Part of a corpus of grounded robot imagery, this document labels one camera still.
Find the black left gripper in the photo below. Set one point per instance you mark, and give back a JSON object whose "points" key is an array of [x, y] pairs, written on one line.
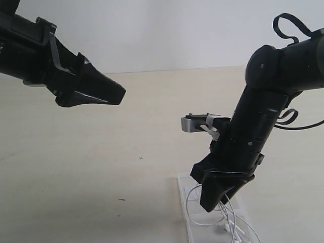
{"points": [[31, 52]]}

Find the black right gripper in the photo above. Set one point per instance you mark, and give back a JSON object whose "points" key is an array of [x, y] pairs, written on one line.
{"points": [[230, 164]]}

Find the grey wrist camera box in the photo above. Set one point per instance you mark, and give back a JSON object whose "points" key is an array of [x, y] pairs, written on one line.
{"points": [[192, 123]]}

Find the clear plastic storage box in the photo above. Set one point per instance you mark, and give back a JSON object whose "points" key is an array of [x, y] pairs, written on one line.
{"points": [[215, 215]]}

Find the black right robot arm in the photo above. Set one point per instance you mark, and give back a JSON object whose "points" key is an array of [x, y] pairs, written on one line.
{"points": [[274, 77]]}

